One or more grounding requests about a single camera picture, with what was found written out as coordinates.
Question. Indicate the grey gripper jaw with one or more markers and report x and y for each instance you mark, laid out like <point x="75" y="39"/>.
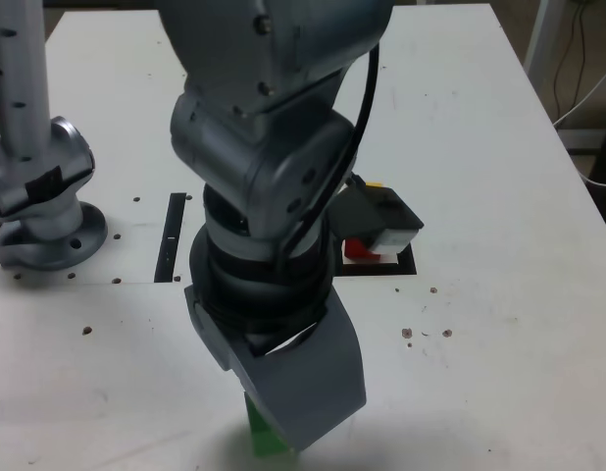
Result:
<point x="313" y="387"/>
<point x="210" y="333"/>

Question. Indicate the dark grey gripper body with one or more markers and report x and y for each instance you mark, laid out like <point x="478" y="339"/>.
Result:
<point x="273" y="342"/>

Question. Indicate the green cube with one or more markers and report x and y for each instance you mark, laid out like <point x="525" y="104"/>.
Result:
<point x="261" y="436"/>

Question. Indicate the red cube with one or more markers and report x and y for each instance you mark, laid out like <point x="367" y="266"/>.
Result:
<point x="354" y="249"/>

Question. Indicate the yellow cube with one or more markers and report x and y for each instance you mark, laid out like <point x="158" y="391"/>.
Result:
<point x="374" y="185"/>

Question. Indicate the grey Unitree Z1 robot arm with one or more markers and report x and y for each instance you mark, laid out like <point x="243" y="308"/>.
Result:
<point x="264" y="147"/>

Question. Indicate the black tape square outline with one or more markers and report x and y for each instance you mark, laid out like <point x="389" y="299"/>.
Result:
<point x="381" y="271"/>

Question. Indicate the black tape strip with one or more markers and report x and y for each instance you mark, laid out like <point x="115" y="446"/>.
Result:
<point x="169" y="235"/>

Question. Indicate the black gripper-mounted camera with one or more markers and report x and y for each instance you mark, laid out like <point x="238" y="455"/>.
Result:
<point x="376" y="216"/>

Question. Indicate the white metal frame leg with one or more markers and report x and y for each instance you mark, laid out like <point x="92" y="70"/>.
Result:
<point x="538" y="39"/>

